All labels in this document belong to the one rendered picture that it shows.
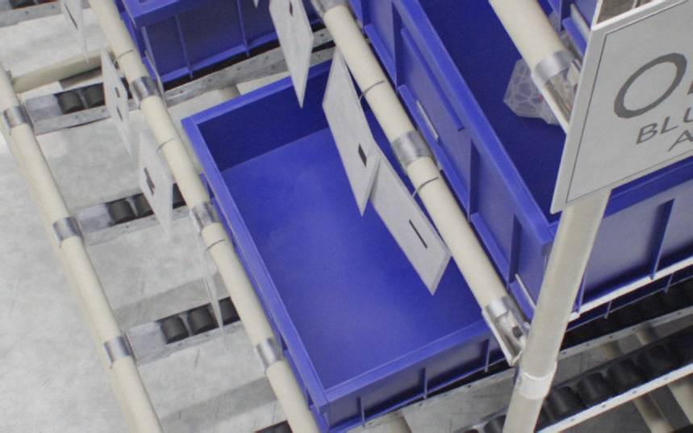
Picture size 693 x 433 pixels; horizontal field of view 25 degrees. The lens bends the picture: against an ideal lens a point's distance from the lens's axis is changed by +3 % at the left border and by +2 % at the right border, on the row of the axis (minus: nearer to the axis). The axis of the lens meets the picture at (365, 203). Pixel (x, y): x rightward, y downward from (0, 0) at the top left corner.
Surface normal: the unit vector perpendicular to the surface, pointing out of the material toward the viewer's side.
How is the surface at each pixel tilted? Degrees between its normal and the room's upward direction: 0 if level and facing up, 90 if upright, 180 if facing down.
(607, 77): 90
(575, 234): 90
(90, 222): 11
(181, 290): 0
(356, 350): 3
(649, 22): 90
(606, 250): 90
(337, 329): 3
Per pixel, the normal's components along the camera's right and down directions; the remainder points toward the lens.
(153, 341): 0.19, -0.54
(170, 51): 0.42, 0.80
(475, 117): -0.05, -0.45
